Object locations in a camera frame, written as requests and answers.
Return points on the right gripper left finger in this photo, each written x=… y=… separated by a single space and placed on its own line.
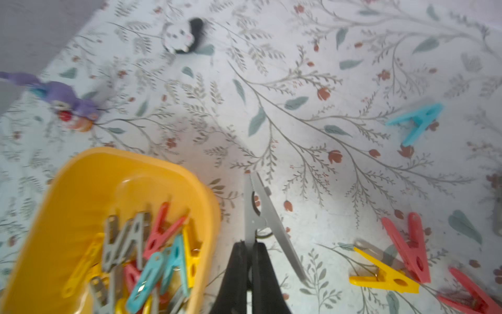
x=232 y=296

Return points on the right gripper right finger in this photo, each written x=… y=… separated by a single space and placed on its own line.
x=266 y=292

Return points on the grey clothespin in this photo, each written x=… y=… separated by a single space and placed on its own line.
x=259 y=214
x=121 y=244

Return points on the teal clothespin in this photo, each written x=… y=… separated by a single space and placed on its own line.
x=422 y=118
x=148 y=280

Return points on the yellow plastic storage box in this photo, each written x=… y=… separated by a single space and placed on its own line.
x=91 y=187

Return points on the red clothespin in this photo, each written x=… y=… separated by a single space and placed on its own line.
x=158 y=236
x=412 y=251

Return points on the yellow clothespin pair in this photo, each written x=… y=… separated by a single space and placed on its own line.
x=387 y=278

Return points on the floral table mat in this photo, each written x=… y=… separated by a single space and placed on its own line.
x=298 y=92

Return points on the purple bunny toy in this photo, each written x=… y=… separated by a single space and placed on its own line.
x=76 y=113

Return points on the black white plush toy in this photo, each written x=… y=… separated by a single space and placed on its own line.
x=182 y=37

